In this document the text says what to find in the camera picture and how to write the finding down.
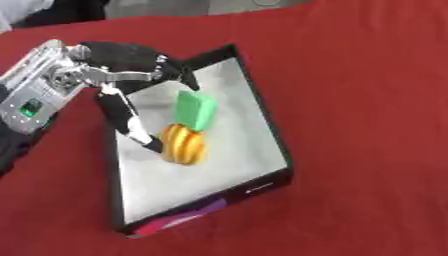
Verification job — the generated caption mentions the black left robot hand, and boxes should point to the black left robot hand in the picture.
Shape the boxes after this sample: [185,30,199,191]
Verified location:
[73,41,202,154]

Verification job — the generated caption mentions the black box with white inside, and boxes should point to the black box with white inside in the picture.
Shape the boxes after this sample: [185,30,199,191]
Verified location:
[101,43,296,238]

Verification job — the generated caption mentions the green block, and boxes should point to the green block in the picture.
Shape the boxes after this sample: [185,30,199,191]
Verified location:
[173,90,219,132]

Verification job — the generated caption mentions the person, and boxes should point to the person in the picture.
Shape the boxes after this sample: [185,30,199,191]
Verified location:
[0,0,112,34]

